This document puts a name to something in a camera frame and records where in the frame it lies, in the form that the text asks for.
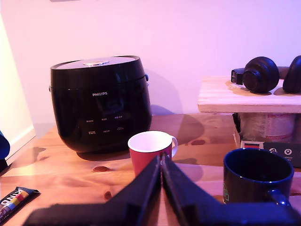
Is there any dark cardboard box with flag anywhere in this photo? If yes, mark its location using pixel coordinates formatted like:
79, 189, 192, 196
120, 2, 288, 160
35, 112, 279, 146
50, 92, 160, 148
232, 112, 301, 168

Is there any black over-ear headphones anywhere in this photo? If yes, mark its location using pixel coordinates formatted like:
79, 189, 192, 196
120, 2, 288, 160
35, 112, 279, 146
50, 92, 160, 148
230, 55, 301, 95

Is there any blue rounded object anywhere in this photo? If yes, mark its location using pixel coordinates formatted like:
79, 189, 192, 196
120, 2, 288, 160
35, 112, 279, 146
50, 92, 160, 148
0, 130, 11, 161

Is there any black snack bar wrapper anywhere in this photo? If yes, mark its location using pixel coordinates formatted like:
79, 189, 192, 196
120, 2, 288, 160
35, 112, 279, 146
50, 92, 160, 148
0, 186, 41, 221

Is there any red cup white inside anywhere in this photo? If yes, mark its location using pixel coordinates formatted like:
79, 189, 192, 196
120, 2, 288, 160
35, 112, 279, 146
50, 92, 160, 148
127, 130, 179, 178

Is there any white tub with red label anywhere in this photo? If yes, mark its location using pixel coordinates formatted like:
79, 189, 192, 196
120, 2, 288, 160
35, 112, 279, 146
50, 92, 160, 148
239, 113, 297, 142

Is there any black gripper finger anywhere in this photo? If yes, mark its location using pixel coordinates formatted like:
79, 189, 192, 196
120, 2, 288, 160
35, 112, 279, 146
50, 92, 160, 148
163, 153, 223, 226
103, 155, 164, 226

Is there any light wooden board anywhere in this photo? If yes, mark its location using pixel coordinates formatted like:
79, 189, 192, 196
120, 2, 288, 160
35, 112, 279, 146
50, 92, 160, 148
197, 75, 301, 114

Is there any black Philips rice cooker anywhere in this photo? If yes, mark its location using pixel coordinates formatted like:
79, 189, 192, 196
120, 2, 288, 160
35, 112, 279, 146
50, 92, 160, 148
48, 55, 153, 155

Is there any dark blue coffee mug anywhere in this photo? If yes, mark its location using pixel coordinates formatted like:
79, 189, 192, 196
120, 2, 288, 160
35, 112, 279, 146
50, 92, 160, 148
222, 148, 294, 207

